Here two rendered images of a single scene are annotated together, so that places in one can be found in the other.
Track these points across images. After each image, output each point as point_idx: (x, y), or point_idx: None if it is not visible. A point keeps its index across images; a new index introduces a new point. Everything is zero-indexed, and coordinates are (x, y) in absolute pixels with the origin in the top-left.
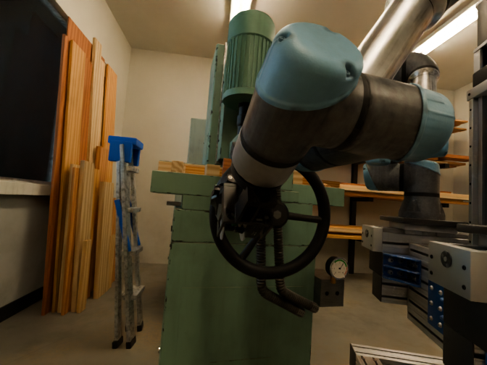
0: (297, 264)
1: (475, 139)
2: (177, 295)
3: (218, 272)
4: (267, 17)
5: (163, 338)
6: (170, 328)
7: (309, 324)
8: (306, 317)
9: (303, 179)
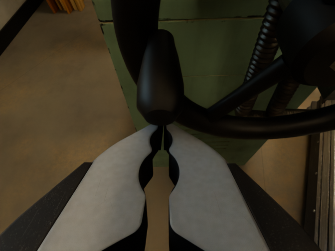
0: (325, 127)
1: None
2: (133, 84)
3: (183, 61)
4: None
5: (130, 112)
6: (135, 106)
7: (297, 105)
8: (296, 99)
9: None
